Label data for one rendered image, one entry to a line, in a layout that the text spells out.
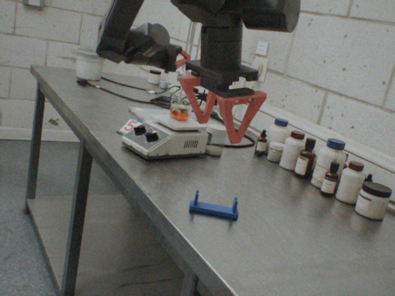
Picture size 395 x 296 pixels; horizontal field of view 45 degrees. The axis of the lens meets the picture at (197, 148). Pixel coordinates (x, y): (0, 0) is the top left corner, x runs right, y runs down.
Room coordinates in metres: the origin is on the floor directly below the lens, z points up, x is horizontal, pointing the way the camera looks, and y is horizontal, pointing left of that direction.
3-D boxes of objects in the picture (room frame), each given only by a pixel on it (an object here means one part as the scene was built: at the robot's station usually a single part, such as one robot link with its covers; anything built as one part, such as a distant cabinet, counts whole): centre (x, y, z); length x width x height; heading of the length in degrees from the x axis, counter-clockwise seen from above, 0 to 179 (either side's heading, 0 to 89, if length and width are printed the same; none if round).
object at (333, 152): (1.22, -0.36, 0.81); 0.07 x 0.07 x 0.13
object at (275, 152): (1.38, -0.23, 0.78); 0.05 x 0.05 x 0.05
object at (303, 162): (1.28, -0.30, 0.80); 0.04 x 0.04 x 0.11
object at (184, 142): (1.26, 0.08, 0.79); 0.22 x 0.13 x 0.08; 134
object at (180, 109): (1.29, 0.07, 0.88); 0.07 x 0.06 x 0.08; 105
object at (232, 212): (0.90, -0.06, 0.77); 0.10 x 0.03 x 0.04; 92
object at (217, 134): (1.32, -0.04, 0.79); 0.06 x 0.06 x 0.08
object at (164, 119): (1.27, 0.06, 0.83); 0.12 x 0.12 x 0.01; 44
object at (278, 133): (1.45, -0.24, 0.81); 0.06 x 0.06 x 0.11
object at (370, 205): (1.07, -0.43, 0.79); 0.07 x 0.07 x 0.07
